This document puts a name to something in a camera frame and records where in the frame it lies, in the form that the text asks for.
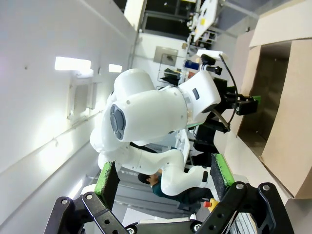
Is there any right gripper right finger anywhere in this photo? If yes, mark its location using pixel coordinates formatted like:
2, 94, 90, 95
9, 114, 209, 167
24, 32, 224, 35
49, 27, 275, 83
202, 153, 294, 234

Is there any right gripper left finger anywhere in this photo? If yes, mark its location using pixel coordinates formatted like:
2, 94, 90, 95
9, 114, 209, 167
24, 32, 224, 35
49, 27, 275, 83
46, 160, 137, 234

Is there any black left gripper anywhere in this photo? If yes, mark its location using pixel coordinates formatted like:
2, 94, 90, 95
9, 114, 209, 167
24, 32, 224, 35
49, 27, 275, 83
214, 78, 263, 116

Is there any brown cardboard packing box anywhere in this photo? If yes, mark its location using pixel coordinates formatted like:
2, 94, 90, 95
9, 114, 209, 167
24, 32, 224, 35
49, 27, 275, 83
235, 7, 312, 199

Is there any yellow emergency stop button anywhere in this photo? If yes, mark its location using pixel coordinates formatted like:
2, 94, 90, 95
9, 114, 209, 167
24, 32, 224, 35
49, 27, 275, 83
203, 197, 220, 211

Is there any black equipment stand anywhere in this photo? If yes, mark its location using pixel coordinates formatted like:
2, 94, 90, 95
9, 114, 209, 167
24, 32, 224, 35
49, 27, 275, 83
192, 116, 231, 169

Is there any background person in teal shirt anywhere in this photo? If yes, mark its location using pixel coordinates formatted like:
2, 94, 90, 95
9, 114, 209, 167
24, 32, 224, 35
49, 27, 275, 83
137, 170, 213, 210

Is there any blue storage bin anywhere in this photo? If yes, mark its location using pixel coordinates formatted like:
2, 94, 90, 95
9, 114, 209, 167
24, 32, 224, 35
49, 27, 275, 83
184, 60, 201, 69

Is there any white ceiling air conditioner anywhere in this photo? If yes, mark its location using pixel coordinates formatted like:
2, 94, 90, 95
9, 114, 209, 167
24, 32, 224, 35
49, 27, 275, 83
67, 70, 103, 122

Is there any large rectangular ceiling light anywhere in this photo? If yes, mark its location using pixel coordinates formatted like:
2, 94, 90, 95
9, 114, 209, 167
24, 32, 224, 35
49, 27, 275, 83
54, 56, 92, 72

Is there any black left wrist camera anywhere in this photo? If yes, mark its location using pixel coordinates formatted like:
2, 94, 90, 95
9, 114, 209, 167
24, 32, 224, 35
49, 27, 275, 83
196, 50, 230, 75

